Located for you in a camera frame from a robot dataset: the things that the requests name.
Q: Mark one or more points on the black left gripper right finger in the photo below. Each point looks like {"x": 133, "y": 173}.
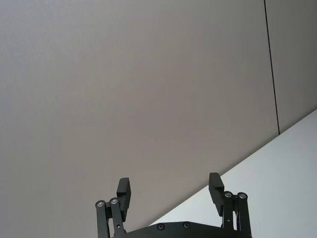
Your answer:
{"x": 218, "y": 196}

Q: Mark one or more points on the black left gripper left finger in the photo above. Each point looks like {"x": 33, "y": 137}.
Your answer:
{"x": 123, "y": 198}

